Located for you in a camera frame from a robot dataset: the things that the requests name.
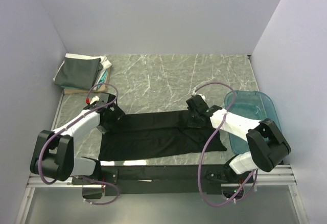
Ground black t shirt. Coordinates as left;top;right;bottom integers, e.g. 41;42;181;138
98;110;214;161

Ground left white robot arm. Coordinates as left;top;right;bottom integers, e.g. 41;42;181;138
30;93;125;184

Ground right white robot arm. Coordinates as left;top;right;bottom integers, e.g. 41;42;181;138
186;95;291;183

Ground teal folded shirt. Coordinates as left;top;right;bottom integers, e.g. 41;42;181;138
96;70;108;84

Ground white folded shirt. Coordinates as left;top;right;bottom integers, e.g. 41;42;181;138
53;53;112;87

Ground dark green folded shirt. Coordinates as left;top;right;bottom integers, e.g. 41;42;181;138
54;57;102;89

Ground teal plastic bin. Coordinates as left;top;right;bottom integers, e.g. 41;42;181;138
224;90;282;155

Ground black base beam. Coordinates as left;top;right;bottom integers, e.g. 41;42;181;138
71;165;255;199

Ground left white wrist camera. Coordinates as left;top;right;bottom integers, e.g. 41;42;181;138
86;96;100;105

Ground aluminium rail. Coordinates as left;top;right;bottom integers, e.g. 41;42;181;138
27;164;297;188

